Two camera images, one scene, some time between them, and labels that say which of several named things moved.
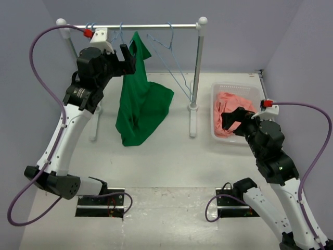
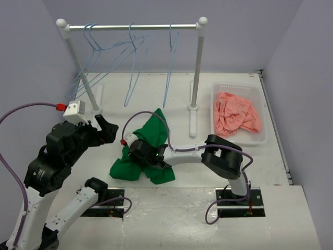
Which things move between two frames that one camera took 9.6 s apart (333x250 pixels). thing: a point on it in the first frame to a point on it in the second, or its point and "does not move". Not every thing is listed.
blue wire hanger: (120, 33) to (126, 103)
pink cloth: (226, 102) does not move
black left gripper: (126, 67) to (107, 134)
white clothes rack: (201, 24) does not move
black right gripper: (240, 112) to (137, 157)
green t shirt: (143, 105) to (125, 167)
